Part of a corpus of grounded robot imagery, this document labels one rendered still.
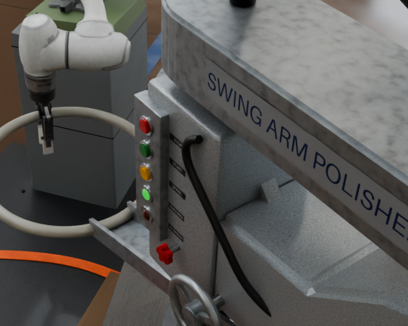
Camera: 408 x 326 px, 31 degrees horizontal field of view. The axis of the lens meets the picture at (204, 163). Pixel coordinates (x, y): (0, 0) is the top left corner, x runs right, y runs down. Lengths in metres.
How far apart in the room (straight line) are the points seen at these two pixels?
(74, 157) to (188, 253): 1.83
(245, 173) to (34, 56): 0.96
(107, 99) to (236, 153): 1.76
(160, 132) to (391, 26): 3.68
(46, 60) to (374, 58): 1.15
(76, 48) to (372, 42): 1.08
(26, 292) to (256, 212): 1.83
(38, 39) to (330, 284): 1.16
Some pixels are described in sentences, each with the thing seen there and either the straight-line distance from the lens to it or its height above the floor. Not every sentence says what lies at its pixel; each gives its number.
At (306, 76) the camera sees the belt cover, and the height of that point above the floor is 1.70.
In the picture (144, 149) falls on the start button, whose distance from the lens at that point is 1.25.
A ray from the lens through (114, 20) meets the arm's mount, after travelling 2.75.
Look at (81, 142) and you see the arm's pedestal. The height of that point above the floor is 0.34.
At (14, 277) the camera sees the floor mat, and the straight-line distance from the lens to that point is 2.99.
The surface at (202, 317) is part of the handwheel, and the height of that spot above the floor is 1.22.
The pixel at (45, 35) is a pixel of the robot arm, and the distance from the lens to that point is 1.97.
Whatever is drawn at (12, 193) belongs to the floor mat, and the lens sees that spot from 3.34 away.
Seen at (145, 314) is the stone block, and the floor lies 0.77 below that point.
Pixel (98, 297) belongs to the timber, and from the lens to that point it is 2.72.
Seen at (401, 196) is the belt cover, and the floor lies 1.67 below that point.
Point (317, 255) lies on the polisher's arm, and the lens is 1.14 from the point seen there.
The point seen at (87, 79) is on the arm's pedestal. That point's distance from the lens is 2.84.
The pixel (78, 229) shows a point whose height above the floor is 0.92.
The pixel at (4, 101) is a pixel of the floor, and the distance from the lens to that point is 3.93.
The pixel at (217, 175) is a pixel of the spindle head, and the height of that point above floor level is 1.47.
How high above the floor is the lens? 2.21
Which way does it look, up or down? 40 degrees down
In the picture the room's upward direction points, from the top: 3 degrees clockwise
